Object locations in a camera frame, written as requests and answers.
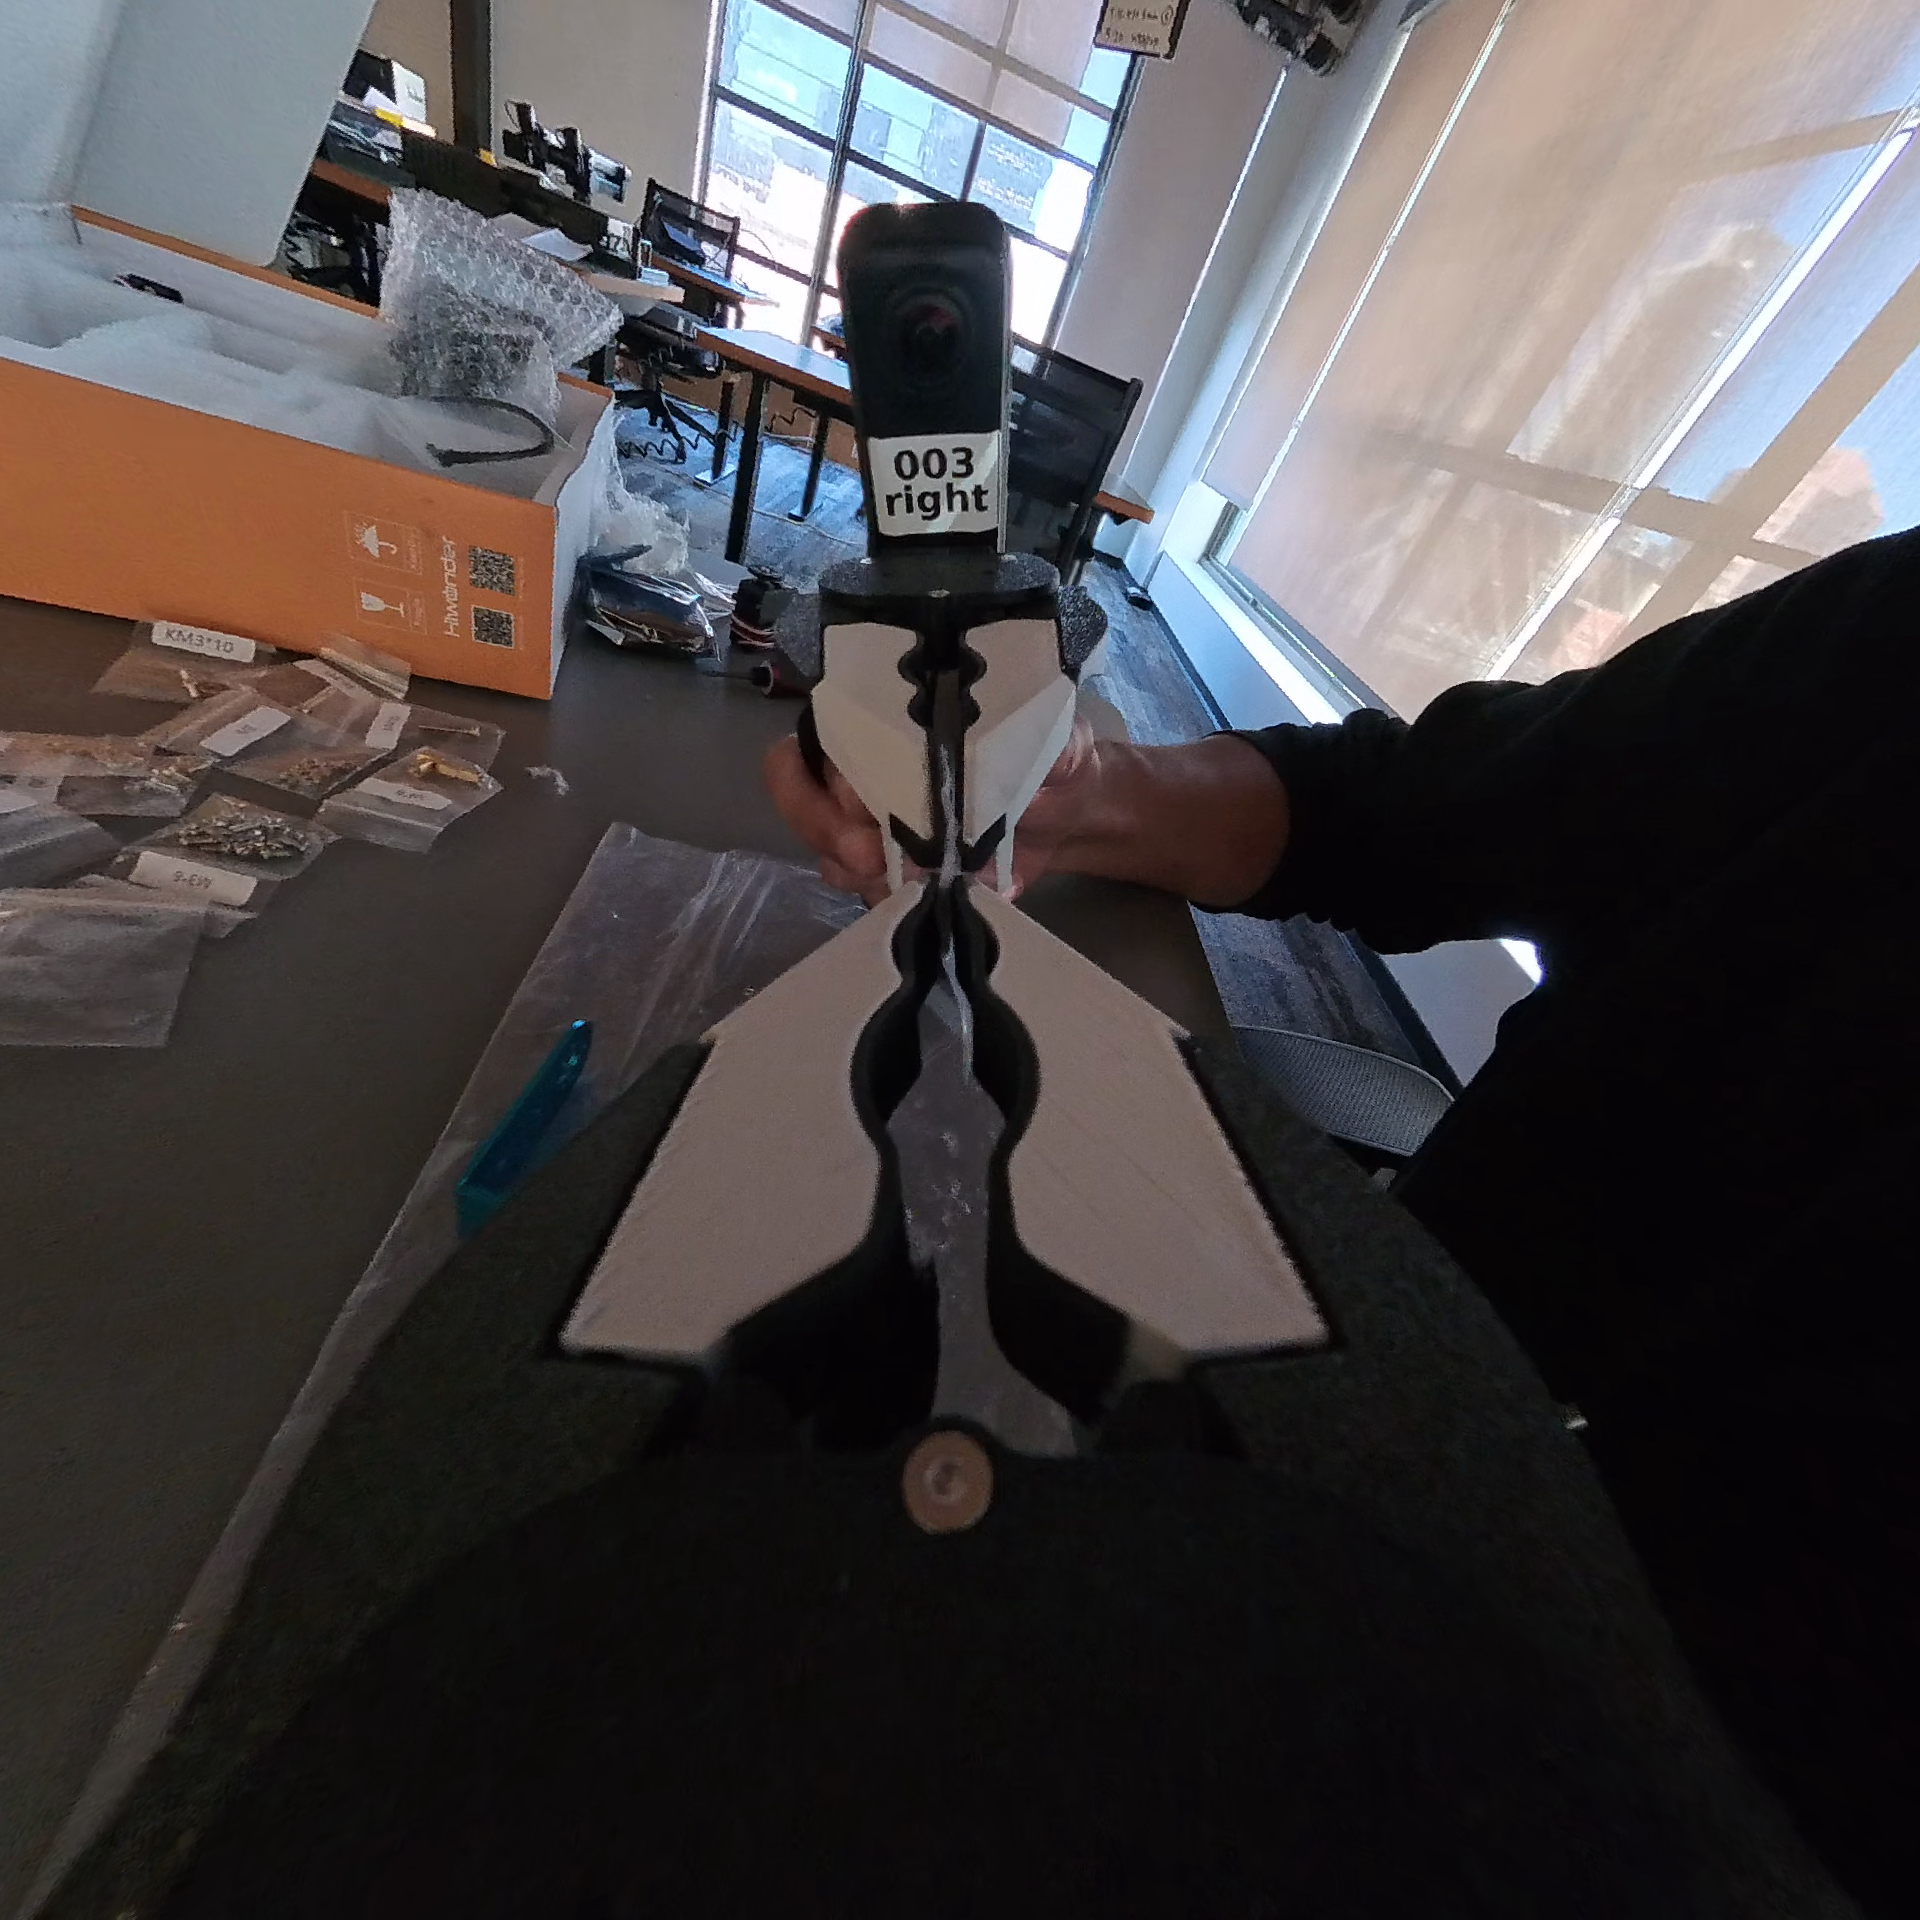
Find bubble wrap bundle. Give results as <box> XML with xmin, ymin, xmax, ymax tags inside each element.
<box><xmin>382</xmin><ymin>186</ymin><xmax>625</xmax><ymax>399</ymax></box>

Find pile of small hardware bags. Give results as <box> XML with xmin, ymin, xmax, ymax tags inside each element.
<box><xmin>0</xmin><ymin>613</ymin><xmax>509</xmax><ymax>1051</ymax></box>

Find dark grey desk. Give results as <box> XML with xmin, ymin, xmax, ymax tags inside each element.
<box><xmin>0</xmin><ymin>592</ymin><xmax>1442</xmax><ymax>1920</ymax></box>

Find beige roller blind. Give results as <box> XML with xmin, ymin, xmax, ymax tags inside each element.
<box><xmin>1200</xmin><ymin>0</ymin><xmax>1920</xmax><ymax>721</ymax></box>

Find large grid window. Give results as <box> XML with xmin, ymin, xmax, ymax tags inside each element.
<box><xmin>705</xmin><ymin>0</ymin><xmax>1138</xmax><ymax>350</ymax></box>

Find crumpled clear plastic bags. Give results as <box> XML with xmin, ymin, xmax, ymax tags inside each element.
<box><xmin>588</xmin><ymin>442</ymin><xmax>697</xmax><ymax>580</ymax></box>

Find black desk equipment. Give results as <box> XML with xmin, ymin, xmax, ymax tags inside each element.
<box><xmin>498</xmin><ymin>96</ymin><xmax>632</xmax><ymax>208</ymax></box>

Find black mesh office chair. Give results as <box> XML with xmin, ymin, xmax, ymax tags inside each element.
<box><xmin>990</xmin><ymin>342</ymin><xmax>1147</xmax><ymax>589</ymax></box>

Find grey mesh chair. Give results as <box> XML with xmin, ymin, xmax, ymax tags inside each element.
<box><xmin>1227</xmin><ymin>1024</ymin><xmax>1459</xmax><ymax>1160</ymax></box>

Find bag of blue parts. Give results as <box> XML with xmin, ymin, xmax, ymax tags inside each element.
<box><xmin>576</xmin><ymin>561</ymin><xmax>727</xmax><ymax>658</ymax></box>

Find wood-edged background desk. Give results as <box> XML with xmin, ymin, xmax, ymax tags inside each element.
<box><xmin>695</xmin><ymin>324</ymin><xmax>1158</xmax><ymax>560</ymax></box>

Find small clear zip bag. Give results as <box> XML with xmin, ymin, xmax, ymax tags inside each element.
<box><xmin>912</xmin><ymin>715</ymin><xmax>997</xmax><ymax>1097</ymax></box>

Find person's right hand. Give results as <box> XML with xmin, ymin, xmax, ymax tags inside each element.
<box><xmin>763</xmin><ymin>726</ymin><xmax>1207</xmax><ymax>912</ymax></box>

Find orange cardboard box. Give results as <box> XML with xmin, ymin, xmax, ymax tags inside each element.
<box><xmin>0</xmin><ymin>202</ymin><xmax>618</xmax><ymax>700</ymax></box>

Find large clear plastic bag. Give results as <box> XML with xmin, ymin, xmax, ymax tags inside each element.
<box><xmin>143</xmin><ymin>815</ymin><xmax>1082</xmax><ymax>1862</ymax></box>

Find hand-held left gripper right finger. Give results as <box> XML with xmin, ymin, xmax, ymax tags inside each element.
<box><xmin>954</xmin><ymin>882</ymin><xmax>1332</xmax><ymax>1453</ymax></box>

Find black background chair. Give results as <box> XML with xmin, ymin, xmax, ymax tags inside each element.
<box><xmin>637</xmin><ymin>175</ymin><xmax>744</xmax><ymax>283</ymax></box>

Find white foam box insert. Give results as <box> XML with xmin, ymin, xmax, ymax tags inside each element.
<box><xmin>0</xmin><ymin>224</ymin><xmax>602</xmax><ymax>504</ymax></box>

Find black servo motor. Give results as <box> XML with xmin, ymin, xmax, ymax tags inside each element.
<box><xmin>727</xmin><ymin>574</ymin><xmax>801</xmax><ymax>700</ymax></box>

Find black cable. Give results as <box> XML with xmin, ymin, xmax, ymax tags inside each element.
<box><xmin>424</xmin><ymin>390</ymin><xmax>569</xmax><ymax>471</ymax></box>

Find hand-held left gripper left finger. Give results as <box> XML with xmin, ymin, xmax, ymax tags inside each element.
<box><xmin>558</xmin><ymin>882</ymin><xmax>952</xmax><ymax>1453</ymax></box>

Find person's right forearm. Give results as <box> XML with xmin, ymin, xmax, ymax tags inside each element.
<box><xmin>1193</xmin><ymin>629</ymin><xmax>1592</xmax><ymax>961</ymax></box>

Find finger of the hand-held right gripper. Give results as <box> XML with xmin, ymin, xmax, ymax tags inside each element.
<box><xmin>814</xmin><ymin>624</ymin><xmax>956</xmax><ymax>906</ymax></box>
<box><xmin>954</xmin><ymin>621</ymin><xmax>1082</xmax><ymax>901</ymax></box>

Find teal metal U bracket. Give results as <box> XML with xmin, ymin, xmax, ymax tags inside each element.
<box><xmin>456</xmin><ymin>1020</ymin><xmax>596</xmax><ymax>1235</ymax></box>

